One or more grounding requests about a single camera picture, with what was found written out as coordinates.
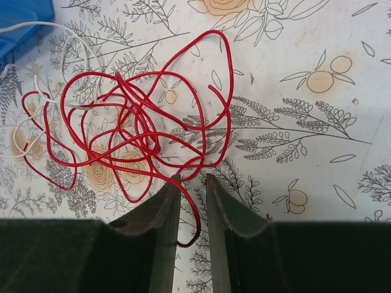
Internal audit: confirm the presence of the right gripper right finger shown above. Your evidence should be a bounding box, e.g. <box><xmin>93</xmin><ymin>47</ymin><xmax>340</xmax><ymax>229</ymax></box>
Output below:
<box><xmin>206</xmin><ymin>174</ymin><xmax>390</xmax><ymax>292</ymax></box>

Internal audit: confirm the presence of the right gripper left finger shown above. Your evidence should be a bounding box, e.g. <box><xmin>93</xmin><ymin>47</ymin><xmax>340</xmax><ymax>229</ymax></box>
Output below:
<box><xmin>1</xmin><ymin>175</ymin><xmax>181</xmax><ymax>292</ymax></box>

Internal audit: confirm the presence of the red wire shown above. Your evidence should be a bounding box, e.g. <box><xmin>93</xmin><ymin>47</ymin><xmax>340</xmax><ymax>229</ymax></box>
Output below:
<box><xmin>21</xmin><ymin>29</ymin><xmax>235</xmax><ymax>248</ymax></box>

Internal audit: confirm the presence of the white wire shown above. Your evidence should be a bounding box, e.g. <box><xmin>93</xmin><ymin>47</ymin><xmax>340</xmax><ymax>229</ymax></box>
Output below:
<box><xmin>0</xmin><ymin>21</ymin><xmax>104</xmax><ymax>159</ymax></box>

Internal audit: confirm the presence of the floral table mat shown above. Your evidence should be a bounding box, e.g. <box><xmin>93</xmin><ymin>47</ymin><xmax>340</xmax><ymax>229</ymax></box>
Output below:
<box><xmin>0</xmin><ymin>0</ymin><xmax>391</xmax><ymax>293</ymax></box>

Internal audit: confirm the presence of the blue plastic divided bin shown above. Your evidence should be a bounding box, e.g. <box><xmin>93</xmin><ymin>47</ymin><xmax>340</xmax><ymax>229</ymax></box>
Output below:
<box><xmin>1</xmin><ymin>0</ymin><xmax>55</xmax><ymax>58</ymax></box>

